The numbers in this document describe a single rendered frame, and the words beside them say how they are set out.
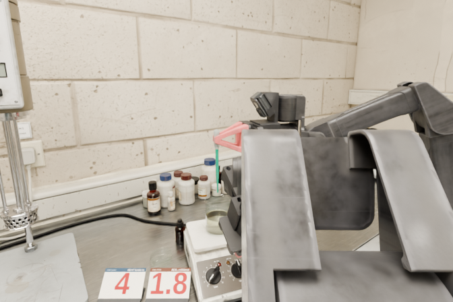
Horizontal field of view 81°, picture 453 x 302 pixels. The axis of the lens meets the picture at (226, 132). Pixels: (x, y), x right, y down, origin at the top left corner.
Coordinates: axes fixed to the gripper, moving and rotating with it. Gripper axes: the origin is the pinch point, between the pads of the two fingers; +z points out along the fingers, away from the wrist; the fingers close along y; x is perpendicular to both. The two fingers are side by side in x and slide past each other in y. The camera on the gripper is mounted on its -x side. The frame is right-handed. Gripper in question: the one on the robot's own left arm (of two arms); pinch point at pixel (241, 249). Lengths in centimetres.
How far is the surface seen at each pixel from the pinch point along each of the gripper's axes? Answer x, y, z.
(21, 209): -23.5, 41.1, 3.4
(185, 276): -2.1, 10.8, 10.6
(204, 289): 2.6, 8.1, 7.2
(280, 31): -94, -62, -5
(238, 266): 1.1, 0.2, 5.6
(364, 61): -94, -133, 15
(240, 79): -79, -36, 11
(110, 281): -7.1, 26.0, 13.0
